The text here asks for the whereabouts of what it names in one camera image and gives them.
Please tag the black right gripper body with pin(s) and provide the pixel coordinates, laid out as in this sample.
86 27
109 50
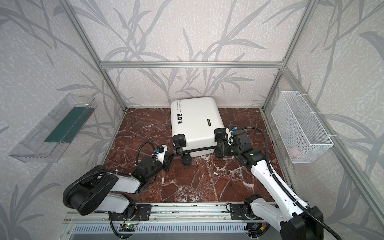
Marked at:
229 145

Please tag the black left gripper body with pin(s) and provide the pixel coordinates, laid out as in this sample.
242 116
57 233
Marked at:
166 160

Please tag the black and white suitcase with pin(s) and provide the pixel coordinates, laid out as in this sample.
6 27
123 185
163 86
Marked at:
197 128

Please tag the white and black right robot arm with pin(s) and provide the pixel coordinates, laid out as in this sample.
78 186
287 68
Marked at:
305 226

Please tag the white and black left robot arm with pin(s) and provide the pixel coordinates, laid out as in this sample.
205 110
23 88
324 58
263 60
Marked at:
102 190

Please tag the pink object in basket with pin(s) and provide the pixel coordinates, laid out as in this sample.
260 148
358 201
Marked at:
295 153

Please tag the left green circuit board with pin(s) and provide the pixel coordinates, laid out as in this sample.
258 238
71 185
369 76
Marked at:
125 228

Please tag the green board in shelf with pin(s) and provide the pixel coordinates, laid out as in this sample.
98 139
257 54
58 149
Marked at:
68 128

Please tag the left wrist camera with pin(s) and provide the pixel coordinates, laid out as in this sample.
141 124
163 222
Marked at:
160 152

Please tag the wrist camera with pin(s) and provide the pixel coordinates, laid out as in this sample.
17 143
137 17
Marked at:
230 129
160 152

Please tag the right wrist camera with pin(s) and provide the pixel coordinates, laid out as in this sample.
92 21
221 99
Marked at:
230 129

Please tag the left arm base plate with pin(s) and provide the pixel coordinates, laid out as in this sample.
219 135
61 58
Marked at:
140 212

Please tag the aluminium front rail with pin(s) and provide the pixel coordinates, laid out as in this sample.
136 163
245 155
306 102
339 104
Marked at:
206 212

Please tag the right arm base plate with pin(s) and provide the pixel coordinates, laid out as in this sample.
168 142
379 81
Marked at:
237 212

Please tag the white wire mesh basket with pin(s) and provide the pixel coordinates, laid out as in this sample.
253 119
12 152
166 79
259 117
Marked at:
299 127

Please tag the clear plastic wall shelf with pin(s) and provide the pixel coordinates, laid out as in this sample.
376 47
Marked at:
33 149

